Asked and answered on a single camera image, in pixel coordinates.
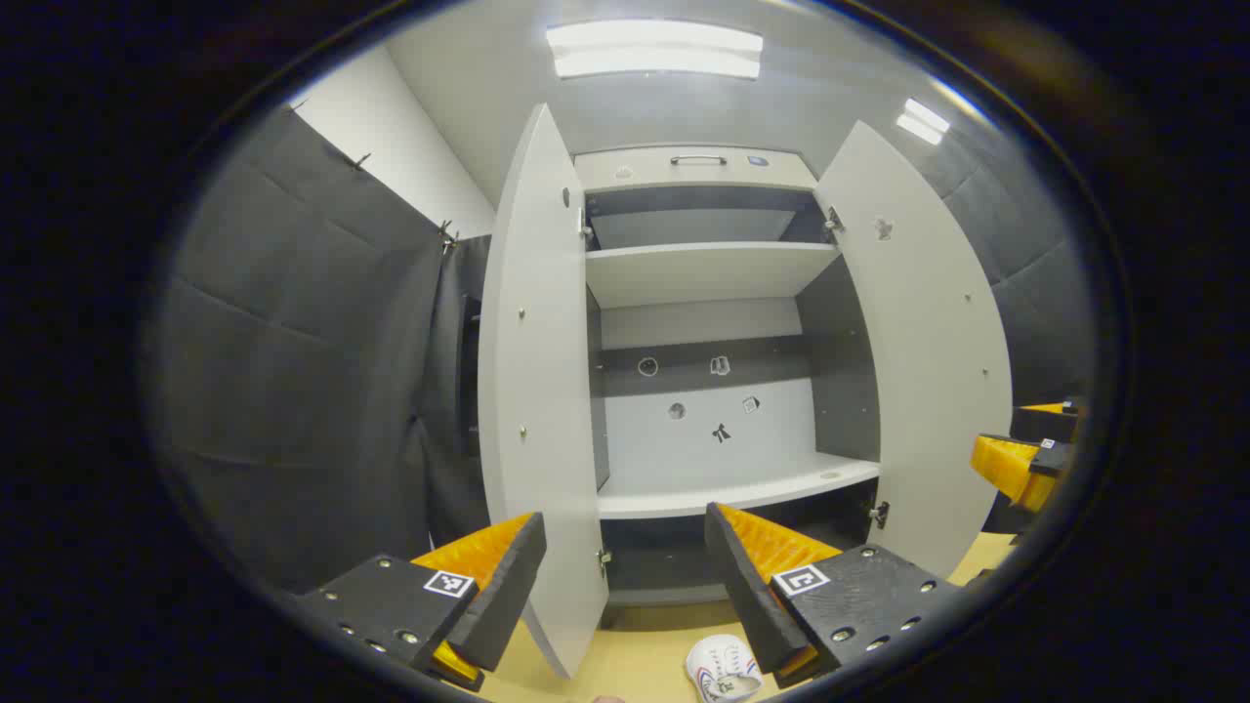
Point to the white cabinet drawer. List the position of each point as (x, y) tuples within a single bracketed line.
[(645, 171)]

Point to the small ceiling light panel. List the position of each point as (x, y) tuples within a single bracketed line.
[(923, 121)]

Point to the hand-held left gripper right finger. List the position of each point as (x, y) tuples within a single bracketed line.
[(747, 596)]

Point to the large ceiling light panel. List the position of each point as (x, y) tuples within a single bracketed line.
[(654, 49)]

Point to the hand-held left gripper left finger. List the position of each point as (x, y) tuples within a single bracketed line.
[(503, 596)]

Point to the white sneaker shoe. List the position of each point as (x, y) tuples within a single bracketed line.
[(723, 669)]

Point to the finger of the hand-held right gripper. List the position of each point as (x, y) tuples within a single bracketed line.
[(1050, 422), (1006, 469)]

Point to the metal cloth clip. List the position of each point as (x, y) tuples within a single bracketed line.
[(447, 236), (360, 160)]

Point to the white shoe cabinet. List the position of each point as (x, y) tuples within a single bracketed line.
[(703, 273)]

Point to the black backdrop cloth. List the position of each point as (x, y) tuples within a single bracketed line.
[(1035, 312), (293, 391)]

